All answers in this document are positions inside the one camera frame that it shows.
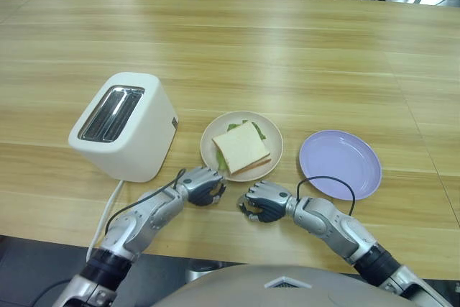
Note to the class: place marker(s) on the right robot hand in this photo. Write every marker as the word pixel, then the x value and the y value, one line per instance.
pixel 267 195

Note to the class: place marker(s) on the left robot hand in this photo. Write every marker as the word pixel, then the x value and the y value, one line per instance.
pixel 202 179

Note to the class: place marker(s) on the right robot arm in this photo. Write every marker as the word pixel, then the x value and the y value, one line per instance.
pixel 330 220

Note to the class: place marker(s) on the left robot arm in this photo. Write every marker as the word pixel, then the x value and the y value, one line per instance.
pixel 143 219

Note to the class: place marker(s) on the bread slice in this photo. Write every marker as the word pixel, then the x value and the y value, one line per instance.
pixel 256 165
pixel 240 147

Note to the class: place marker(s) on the beige plate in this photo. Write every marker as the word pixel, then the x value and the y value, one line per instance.
pixel 275 141

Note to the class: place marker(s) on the green lettuce leaf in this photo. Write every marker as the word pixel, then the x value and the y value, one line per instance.
pixel 234 126

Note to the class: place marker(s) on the cream toaster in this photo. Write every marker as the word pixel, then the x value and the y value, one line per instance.
pixel 143 149

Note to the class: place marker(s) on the purple plate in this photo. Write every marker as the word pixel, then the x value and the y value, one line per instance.
pixel 341 163

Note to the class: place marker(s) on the robot body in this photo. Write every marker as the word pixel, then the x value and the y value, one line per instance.
pixel 287 292

